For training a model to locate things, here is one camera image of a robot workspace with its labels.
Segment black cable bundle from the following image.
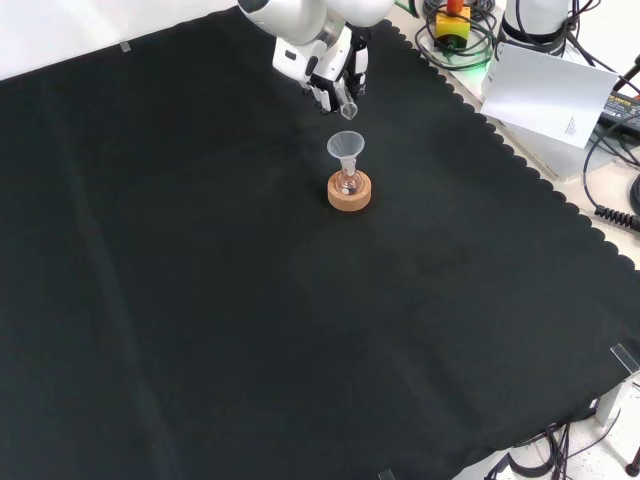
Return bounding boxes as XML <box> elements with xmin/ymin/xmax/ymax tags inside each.
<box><xmin>413</xmin><ymin>0</ymin><xmax>501</xmax><ymax>71</ymax></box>

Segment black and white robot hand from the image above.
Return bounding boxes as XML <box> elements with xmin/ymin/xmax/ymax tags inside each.
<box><xmin>272</xmin><ymin>24</ymin><xmax>372</xmax><ymax>116</ymax></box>

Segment black coiled cable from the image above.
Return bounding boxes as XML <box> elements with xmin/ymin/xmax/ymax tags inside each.
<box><xmin>593</xmin><ymin>203</ymin><xmax>640</xmax><ymax>230</ymax></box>

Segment black power adapter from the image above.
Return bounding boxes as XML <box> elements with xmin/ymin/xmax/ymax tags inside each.
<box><xmin>596</xmin><ymin>91</ymin><xmax>640</xmax><ymax>132</ymax></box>

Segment pale board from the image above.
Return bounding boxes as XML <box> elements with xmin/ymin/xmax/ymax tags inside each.
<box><xmin>481</xmin><ymin>41</ymin><xmax>621</xmax><ymax>149</ymax></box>

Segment black adapter cable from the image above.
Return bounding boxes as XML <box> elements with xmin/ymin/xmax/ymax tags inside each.
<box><xmin>582</xmin><ymin>127</ymin><xmax>640</xmax><ymax>214</ymax></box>

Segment aluminium bench leg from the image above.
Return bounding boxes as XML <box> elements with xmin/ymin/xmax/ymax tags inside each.
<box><xmin>594</xmin><ymin>372</ymin><xmax>640</xmax><ymax>427</ymax></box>

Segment yellow stop button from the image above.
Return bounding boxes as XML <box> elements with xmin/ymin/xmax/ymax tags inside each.
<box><xmin>433</xmin><ymin>0</ymin><xmax>473</xmax><ymax>52</ymax></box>

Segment black floor cables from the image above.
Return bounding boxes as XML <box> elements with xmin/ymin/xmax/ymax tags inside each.
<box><xmin>482</xmin><ymin>417</ymin><xmax>640</xmax><ymax>480</ymax></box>

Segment black bench cloth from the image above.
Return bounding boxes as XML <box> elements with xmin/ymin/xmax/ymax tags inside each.
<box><xmin>0</xmin><ymin>5</ymin><xmax>640</xmax><ymax>480</ymax></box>

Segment glass round-bottom flask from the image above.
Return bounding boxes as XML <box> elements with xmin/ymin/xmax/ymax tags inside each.
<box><xmin>335</xmin><ymin>158</ymin><xmax>363</xmax><ymax>198</ymax></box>

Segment clear plastic funnel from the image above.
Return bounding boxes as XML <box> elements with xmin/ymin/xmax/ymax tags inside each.
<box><xmin>326</xmin><ymin>130</ymin><xmax>366</xmax><ymax>174</ymax></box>

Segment cork ring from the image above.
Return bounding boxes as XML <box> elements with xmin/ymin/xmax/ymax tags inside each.
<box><xmin>327</xmin><ymin>169</ymin><xmax>374</xmax><ymax>213</ymax></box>

